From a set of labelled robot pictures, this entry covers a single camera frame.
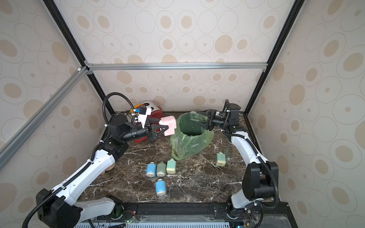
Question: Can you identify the pink pencil sharpener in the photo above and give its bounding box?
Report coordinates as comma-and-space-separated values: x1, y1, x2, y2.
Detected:
159, 116, 177, 136

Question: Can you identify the mint green pencil sharpener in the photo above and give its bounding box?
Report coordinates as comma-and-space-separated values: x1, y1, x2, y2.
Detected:
215, 152, 226, 167

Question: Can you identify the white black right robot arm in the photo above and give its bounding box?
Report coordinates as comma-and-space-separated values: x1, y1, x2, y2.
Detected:
190, 100, 279, 209

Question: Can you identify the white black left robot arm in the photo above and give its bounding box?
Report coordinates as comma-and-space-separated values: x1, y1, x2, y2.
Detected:
22, 92, 177, 228

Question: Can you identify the sage green pencil sharpener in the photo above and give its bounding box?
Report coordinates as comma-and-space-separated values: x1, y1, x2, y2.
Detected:
156, 162, 166, 177

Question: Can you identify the blue pencil sharpener in row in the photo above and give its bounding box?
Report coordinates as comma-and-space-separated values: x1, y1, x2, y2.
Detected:
146, 162, 157, 178

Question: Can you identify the light green pencil sharpener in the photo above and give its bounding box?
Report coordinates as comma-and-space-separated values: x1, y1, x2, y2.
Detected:
166, 158, 176, 174

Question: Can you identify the blue pencil sharpener in front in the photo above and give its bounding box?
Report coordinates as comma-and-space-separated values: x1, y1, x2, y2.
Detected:
155, 179, 167, 196

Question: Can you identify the red plastic basket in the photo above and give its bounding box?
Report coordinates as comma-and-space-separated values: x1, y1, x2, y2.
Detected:
134, 106, 163, 143

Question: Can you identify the green plastic bin liner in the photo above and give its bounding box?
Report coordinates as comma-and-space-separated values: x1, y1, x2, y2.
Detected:
170, 111, 214, 161

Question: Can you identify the brown tape roll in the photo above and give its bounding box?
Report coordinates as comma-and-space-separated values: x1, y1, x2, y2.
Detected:
103, 163, 116, 174

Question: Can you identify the silver aluminium crossbar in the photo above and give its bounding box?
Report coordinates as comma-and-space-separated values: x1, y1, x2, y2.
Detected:
86, 62, 268, 71

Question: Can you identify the silver aluminium side bar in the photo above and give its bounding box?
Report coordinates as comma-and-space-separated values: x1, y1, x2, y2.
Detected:
1, 66, 87, 169

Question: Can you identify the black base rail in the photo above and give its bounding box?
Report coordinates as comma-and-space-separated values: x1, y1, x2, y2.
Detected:
77, 202, 297, 228

